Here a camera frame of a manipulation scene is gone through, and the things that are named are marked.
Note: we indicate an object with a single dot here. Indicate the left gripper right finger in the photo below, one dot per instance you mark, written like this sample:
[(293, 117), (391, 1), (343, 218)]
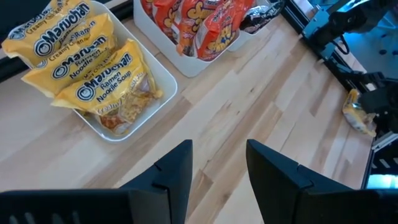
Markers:
[(280, 189)]

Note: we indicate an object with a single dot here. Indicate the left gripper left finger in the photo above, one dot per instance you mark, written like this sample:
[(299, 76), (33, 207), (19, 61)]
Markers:
[(168, 186)]

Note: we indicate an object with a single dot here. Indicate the yellow Maruchan ramen pack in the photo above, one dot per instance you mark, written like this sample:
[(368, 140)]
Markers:
[(46, 34), (105, 84), (71, 62), (356, 116)]

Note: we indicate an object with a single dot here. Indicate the black Fire Noodle pack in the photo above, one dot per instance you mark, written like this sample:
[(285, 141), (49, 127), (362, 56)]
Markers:
[(261, 15)]

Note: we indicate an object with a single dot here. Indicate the red Saucy Noods pack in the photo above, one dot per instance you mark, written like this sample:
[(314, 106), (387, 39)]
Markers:
[(147, 6), (222, 31), (166, 18), (189, 25)]

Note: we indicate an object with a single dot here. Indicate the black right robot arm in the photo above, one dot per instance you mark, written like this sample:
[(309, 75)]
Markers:
[(348, 20)]

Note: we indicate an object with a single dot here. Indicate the white plastic bin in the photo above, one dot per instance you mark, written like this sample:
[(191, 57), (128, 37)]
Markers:
[(161, 84), (174, 59), (237, 43)]

